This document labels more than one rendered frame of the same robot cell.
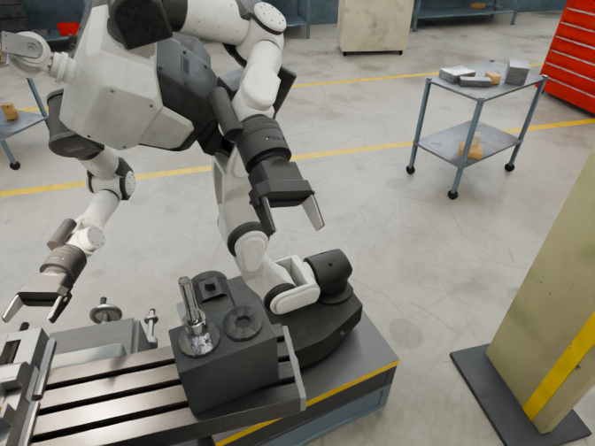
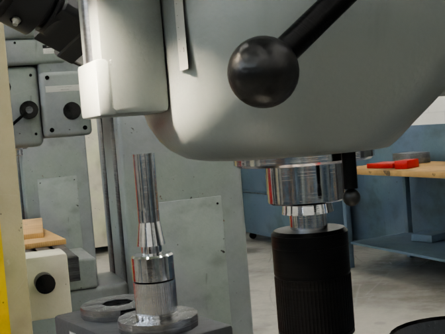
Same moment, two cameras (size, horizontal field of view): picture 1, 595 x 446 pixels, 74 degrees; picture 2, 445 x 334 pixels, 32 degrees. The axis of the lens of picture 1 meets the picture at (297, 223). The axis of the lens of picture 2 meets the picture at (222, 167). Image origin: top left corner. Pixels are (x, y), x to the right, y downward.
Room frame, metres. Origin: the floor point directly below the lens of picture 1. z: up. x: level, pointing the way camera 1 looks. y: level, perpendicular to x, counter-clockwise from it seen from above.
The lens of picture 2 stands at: (0.57, 1.07, 1.33)
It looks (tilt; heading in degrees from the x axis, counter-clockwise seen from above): 3 degrees down; 260
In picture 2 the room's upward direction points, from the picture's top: 5 degrees counter-clockwise
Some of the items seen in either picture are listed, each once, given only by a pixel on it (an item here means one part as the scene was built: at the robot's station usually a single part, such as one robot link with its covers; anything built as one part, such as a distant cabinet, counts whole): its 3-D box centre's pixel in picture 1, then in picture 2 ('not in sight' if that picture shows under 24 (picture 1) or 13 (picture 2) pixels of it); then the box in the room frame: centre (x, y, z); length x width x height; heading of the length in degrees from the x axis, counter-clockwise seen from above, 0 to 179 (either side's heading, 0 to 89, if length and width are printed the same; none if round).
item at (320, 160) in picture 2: not in sight; (303, 156); (0.45, 0.61, 1.31); 0.09 x 0.09 x 0.01
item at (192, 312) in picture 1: (189, 299); (147, 203); (0.52, 0.22, 1.25); 0.03 x 0.03 x 0.11
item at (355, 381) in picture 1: (281, 355); not in sight; (1.06, 0.08, 0.20); 0.78 x 0.68 x 0.40; 115
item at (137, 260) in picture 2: (194, 319); (152, 258); (0.52, 0.22, 1.19); 0.05 x 0.05 x 0.01
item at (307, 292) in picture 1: (286, 284); not in sight; (1.07, 0.04, 0.68); 0.21 x 0.20 x 0.13; 115
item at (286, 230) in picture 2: not in sight; (309, 236); (0.45, 0.61, 1.26); 0.05 x 0.05 x 0.01
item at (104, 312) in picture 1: (104, 321); not in sight; (0.93, 0.73, 0.63); 0.16 x 0.12 x 0.12; 14
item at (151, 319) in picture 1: (150, 327); not in sight; (0.99, 0.60, 0.51); 0.22 x 0.06 x 0.06; 14
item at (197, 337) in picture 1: (197, 328); (155, 288); (0.52, 0.22, 1.16); 0.05 x 0.05 x 0.06
